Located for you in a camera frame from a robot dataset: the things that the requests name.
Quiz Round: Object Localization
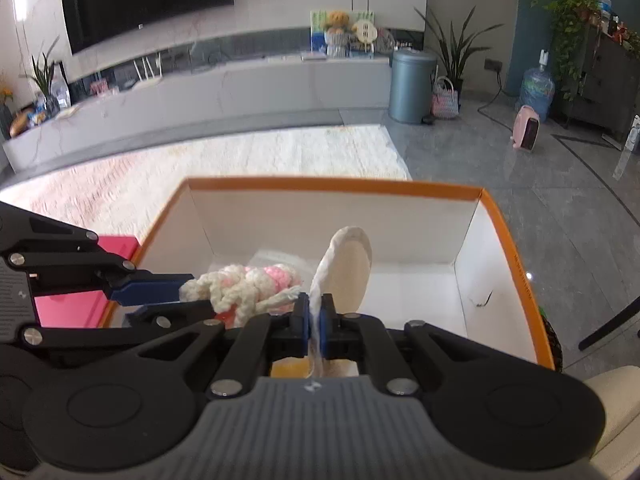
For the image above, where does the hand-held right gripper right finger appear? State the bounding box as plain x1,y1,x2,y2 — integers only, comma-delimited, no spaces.
321,294,501,396

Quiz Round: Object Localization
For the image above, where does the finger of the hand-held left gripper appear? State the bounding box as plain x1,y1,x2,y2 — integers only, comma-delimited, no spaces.
19,301,218,366
0,200,197,307

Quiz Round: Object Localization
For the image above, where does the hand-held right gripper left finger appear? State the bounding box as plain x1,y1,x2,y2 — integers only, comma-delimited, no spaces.
132,294,312,398

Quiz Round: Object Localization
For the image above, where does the white round cotton puff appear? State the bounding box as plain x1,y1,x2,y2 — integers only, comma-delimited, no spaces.
308,226,374,380

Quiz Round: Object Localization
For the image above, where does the pink white knitted toy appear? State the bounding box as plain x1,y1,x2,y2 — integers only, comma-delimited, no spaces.
179,262,304,330

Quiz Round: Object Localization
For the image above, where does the orange rimmed white box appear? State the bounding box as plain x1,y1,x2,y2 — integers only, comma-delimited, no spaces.
100,176,557,378

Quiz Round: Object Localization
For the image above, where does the pink flat box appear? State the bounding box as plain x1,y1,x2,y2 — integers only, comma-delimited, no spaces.
32,235,141,329

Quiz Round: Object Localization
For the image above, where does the cream patterned rug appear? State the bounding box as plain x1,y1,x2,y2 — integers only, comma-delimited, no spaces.
0,125,413,242

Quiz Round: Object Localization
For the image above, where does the white long tv console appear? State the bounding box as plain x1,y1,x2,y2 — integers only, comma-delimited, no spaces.
2,54,393,173

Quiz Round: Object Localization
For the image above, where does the white router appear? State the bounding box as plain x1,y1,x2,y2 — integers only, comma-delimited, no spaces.
134,55,164,82

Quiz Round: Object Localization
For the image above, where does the black mesh basket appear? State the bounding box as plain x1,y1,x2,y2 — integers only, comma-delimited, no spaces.
539,309,564,375

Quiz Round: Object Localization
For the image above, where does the small potted plant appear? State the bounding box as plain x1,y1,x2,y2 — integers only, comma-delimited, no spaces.
21,36,65,117

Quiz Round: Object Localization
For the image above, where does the pink woven basket bag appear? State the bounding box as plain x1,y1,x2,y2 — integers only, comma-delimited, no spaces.
431,76,460,120

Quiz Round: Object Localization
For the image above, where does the grey blue trash bin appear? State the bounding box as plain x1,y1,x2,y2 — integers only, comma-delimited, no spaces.
389,49,438,125

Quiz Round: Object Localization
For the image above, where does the pink space heater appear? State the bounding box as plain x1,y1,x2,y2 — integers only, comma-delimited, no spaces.
510,105,541,152

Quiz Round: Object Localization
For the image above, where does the black flat television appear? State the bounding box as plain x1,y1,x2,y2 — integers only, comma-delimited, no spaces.
59,0,235,56

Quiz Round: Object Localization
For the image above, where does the round white sign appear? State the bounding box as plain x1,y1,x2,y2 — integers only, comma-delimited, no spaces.
351,19,378,54

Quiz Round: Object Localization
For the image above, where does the cream seat cushion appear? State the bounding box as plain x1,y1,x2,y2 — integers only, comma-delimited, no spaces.
581,365,640,480

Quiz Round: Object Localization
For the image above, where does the long leaf potted plant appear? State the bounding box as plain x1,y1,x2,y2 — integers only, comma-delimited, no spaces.
414,6,504,107

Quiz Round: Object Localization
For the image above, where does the yellow teddy bear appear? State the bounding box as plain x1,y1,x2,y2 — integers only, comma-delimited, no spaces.
324,10,351,36

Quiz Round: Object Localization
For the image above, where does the blue water jug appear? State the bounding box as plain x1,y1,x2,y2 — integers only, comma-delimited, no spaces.
518,50,556,122

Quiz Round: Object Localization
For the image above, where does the dark grey cabinet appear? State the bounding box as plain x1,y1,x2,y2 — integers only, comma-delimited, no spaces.
550,24,640,144

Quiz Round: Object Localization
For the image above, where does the green trailing ivy plant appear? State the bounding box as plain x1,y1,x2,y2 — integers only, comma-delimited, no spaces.
530,0,602,102

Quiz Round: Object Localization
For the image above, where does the black power cable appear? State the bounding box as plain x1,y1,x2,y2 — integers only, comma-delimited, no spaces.
476,66,517,127

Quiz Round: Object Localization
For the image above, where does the black chair frame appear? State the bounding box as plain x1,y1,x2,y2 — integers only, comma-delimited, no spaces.
578,296,640,352

